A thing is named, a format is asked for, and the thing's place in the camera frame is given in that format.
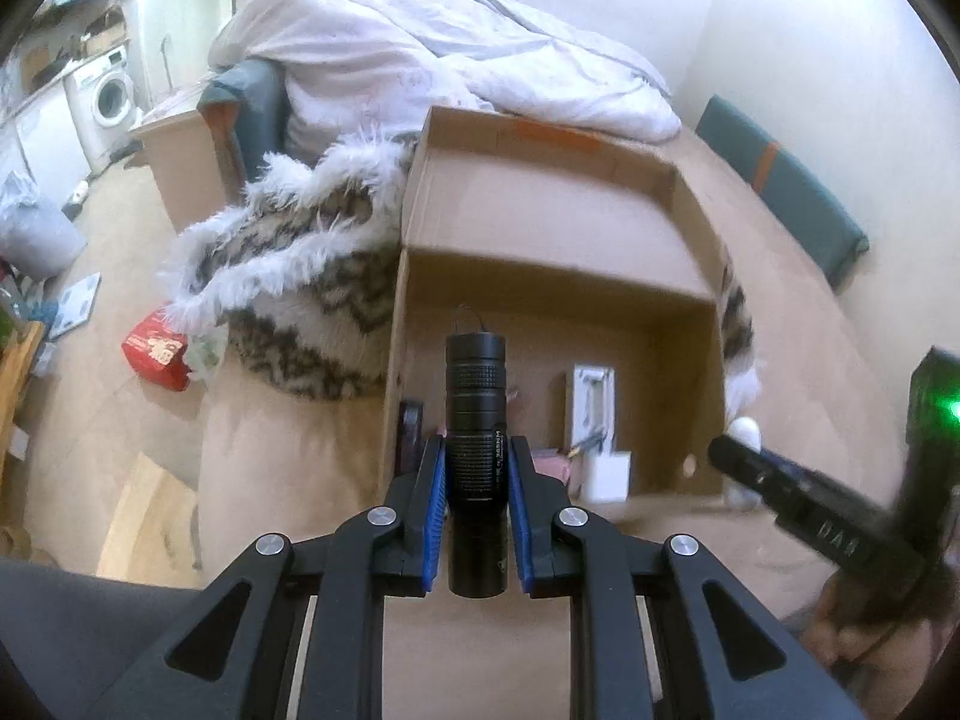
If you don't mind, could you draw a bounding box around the fuzzy patterned blanket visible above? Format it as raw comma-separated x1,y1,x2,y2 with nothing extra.
161,131,762,421

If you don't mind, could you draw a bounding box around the red printed box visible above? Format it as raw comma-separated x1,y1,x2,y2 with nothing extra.
121,305,192,392

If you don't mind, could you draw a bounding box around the white charger plug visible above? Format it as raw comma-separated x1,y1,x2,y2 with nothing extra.
581,450,632,505

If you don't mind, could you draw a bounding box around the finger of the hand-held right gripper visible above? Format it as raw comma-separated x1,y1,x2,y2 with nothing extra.
709,435,815,530

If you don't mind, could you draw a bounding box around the brown cardboard box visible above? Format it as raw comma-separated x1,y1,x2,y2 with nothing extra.
377,105,732,518

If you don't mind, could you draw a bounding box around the yellow wooden rack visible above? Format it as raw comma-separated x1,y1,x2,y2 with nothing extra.
0,319,46,458

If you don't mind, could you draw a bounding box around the cardboard piece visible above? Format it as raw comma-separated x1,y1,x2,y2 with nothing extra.
96,452,203,590

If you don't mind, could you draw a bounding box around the person's grey trouser leg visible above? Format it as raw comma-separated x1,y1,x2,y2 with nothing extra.
0,559,207,720

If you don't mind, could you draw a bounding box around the person's right hand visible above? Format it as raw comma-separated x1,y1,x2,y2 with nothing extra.
814,574,938,672

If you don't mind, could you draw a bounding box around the wooden bedside cabinet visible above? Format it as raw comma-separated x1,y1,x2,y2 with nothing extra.
127,86,248,233

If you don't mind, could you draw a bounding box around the bathroom scale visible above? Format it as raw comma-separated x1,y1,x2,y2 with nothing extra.
46,272,102,340

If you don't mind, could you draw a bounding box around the black flashlight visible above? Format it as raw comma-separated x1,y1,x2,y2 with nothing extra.
444,304,512,599

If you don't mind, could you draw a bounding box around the pink soft lump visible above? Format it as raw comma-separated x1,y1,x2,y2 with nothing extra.
529,450,582,500

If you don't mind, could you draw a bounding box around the white kitchen base cabinet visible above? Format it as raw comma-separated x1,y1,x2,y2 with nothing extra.
0,82,83,196

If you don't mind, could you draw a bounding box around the white washing machine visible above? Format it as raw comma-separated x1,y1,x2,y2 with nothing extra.
64,45,143,173

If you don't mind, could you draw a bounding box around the clear plastic bag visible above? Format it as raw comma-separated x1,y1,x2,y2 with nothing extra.
184,330,226,387

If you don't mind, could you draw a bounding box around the teal cushion orange stripe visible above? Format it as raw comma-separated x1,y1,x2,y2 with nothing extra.
695,95,871,290
196,60,290,188

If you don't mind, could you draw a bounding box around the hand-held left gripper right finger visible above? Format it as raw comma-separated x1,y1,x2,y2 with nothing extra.
506,433,863,720

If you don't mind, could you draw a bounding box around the white duvet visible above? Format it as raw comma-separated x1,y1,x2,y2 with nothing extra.
208,0,682,166

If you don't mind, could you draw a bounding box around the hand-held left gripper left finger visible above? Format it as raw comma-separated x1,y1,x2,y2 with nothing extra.
105,433,451,720

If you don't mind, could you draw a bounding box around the long white box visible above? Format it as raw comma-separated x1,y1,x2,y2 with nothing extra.
564,364,617,458

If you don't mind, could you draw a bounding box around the white plastic case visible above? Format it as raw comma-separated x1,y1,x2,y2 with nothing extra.
726,416,762,515

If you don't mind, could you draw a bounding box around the grey plastic bag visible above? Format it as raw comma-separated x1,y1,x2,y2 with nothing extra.
0,172,87,278

